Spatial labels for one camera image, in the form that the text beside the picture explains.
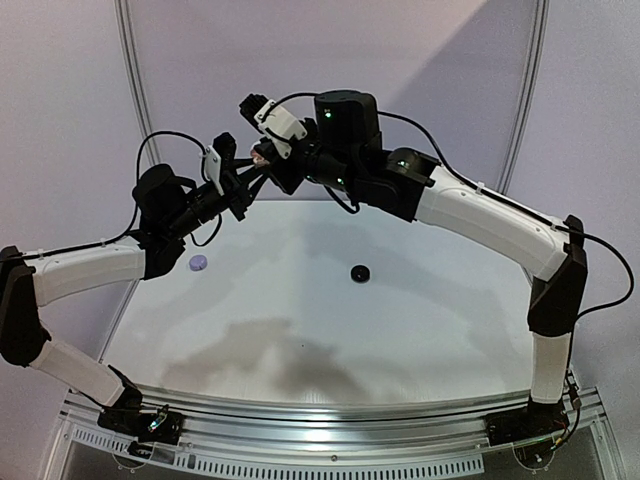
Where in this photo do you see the aluminium corner post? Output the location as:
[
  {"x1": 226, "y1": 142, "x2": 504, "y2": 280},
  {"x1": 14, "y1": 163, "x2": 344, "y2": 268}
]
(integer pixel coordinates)
[
  {"x1": 496, "y1": 0, "x2": 550, "y2": 194},
  {"x1": 114, "y1": 0, "x2": 153, "y2": 138}
]

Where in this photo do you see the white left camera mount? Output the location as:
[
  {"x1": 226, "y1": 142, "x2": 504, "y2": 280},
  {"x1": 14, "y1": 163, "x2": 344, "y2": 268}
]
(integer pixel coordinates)
[{"x1": 202, "y1": 145, "x2": 224, "y2": 196}]

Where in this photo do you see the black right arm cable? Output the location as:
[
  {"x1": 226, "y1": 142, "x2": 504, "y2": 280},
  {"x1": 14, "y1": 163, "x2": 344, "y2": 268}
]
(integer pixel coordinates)
[{"x1": 272, "y1": 90, "x2": 634, "y2": 321}]

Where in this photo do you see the black earbud charging case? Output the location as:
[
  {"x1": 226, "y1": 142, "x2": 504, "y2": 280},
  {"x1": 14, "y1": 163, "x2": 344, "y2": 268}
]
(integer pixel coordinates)
[{"x1": 350, "y1": 264, "x2": 371, "y2": 284}]

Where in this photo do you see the aluminium left corner post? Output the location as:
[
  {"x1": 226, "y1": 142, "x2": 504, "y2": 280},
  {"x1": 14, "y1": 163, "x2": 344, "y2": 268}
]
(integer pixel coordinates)
[{"x1": 114, "y1": 0, "x2": 153, "y2": 138}]

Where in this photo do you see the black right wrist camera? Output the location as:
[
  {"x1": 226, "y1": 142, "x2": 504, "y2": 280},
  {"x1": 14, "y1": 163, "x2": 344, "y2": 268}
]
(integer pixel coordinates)
[{"x1": 239, "y1": 93, "x2": 275, "y2": 130}]

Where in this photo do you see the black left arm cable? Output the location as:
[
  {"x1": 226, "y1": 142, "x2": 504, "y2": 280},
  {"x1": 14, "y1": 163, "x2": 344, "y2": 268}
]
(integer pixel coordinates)
[{"x1": 0, "y1": 130, "x2": 224, "y2": 261}]

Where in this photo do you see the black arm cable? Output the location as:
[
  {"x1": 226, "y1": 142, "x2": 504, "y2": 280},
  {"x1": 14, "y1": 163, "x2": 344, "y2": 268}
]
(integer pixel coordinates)
[
  {"x1": 272, "y1": 90, "x2": 634, "y2": 321},
  {"x1": 0, "y1": 130, "x2": 224, "y2": 261}
]

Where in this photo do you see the aluminium right corner post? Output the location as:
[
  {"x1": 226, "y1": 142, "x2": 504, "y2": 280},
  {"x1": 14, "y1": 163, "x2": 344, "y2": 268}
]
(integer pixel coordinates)
[{"x1": 496, "y1": 0, "x2": 550, "y2": 194}]

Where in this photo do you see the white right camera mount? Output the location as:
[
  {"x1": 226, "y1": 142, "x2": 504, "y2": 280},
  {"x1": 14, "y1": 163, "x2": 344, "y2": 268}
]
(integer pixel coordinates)
[{"x1": 252, "y1": 99, "x2": 308, "y2": 159}]

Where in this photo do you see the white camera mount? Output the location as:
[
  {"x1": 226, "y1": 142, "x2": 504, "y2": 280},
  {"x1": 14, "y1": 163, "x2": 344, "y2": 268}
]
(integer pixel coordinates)
[
  {"x1": 202, "y1": 145, "x2": 224, "y2": 196},
  {"x1": 252, "y1": 99, "x2": 308, "y2": 159}
]

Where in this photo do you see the pink earbud charging case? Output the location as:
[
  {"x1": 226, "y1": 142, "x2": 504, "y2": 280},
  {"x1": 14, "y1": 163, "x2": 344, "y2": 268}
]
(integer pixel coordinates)
[{"x1": 250, "y1": 142, "x2": 271, "y2": 168}]

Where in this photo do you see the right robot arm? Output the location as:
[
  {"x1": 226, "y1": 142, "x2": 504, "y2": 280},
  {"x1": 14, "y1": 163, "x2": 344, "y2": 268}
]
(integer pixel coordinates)
[{"x1": 254, "y1": 90, "x2": 587, "y2": 446}]

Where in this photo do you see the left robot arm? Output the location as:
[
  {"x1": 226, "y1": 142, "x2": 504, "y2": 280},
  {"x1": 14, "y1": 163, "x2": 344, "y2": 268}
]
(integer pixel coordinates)
[{"x1": 1, "y1": 159, "x2": 269, "y2": 445}]

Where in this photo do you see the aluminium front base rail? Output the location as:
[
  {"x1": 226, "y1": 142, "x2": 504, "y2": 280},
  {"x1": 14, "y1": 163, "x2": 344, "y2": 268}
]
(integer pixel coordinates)
[{"x1": 42, "y1": 387, "x2": 626, "y2": 479}]

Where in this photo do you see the purple earbud charging case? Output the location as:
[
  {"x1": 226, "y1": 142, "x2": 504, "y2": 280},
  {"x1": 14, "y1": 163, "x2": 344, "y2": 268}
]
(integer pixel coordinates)
[{"x1": 188, "y1": 254, "x2": 208, "y2": 272}]

